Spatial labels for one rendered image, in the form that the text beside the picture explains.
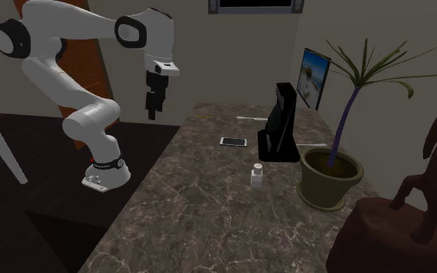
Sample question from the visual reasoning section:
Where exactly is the brown wooden door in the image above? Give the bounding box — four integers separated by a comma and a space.
12, 0, 121, 150

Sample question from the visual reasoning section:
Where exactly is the white smartphone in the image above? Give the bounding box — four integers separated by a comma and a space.
219, 136, 248, 148

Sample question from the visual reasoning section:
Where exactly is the grey framed window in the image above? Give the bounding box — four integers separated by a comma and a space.
207, 0, 305, 16

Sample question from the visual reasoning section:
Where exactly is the black upright appliance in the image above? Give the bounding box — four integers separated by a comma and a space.
257, 81, 301, 164

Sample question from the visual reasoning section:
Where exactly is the small white bottle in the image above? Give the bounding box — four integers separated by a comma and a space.
250, 162, 264, 190

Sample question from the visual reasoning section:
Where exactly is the dark robot stand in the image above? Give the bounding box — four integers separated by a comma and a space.
0, 112, 182, 273

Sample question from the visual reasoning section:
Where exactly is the palm plant in olive pot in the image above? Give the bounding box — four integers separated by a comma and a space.
296, 37, 437, 213

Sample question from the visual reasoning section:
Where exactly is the dark brown figure sculpture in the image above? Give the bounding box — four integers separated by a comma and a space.
325, 89, 437, 273

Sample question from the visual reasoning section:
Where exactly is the framed beach wall picture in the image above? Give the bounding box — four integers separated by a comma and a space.
296, 47, 332, 112

